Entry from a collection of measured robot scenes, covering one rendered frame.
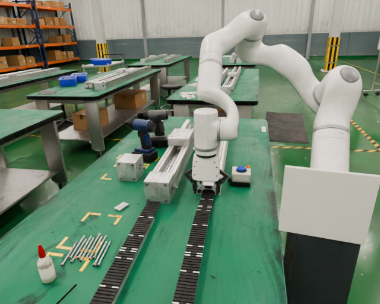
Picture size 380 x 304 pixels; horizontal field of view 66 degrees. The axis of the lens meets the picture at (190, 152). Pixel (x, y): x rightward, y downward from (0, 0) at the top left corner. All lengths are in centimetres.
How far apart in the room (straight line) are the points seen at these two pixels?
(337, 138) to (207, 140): 43
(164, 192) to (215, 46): 59
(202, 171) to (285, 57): 53
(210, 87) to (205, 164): 28
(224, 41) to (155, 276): 86
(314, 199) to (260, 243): 21
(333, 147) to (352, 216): 23
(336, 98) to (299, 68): 18
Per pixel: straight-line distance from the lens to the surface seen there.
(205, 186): 121
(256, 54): 127
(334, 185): 95
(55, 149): 293
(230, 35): 120
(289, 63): 120
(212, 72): 110
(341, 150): 107
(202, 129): 99
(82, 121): 412
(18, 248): 112
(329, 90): 112
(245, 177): 125
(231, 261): 91
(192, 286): 80
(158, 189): 113
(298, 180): 94
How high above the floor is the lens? 140
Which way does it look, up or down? 22 degrees down
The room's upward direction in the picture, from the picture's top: 2 degrees counter-clockwise
